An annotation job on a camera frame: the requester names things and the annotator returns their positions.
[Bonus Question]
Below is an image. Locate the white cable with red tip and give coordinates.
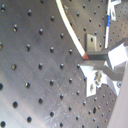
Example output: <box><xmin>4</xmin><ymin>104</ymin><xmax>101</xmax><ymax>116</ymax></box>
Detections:
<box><xmin>55</xmin><ymin>0</ymin><xmax>90</xmax><ymax>61</ymax></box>

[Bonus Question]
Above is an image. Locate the white cable clip fixture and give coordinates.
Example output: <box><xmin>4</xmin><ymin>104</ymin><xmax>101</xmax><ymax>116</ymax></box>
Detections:
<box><xmin>79</xmin><ymin>63</ymin><xmax>116</xmax><ymax>98</ymax></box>

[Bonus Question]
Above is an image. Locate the white clip at top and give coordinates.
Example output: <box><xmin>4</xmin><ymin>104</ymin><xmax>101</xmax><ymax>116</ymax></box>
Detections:
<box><xmin>109</xmin><ymin>0</ymin><xmax>122</xmax><ymax>21</ymax></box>

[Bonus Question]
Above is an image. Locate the white cable with blue band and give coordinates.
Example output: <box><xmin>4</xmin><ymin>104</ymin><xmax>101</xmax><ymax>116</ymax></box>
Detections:
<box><xmin>103</xmin><ymin>0</ymin><xmax>115</xmax><ymax>50</ymax></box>

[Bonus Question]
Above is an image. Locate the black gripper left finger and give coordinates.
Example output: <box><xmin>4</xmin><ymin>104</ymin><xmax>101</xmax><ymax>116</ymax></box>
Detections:
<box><xmin>88</xmin><ymin>49</ymin><xmax>109</xmax><ymax>60</ymax></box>

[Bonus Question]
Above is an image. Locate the grey metal bracket block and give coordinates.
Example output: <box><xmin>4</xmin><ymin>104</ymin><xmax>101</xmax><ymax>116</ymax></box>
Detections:
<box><xmin>85</xmin><ymin>34</ymin><xmax>98</xmax><ymax>52</ymax></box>

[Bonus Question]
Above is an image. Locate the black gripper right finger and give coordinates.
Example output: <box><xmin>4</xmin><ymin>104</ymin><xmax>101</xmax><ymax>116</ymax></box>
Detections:
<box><xmin>103</xmin><ymin>66</ymin><xmax>123</xmax><ymax>81</ymax></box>

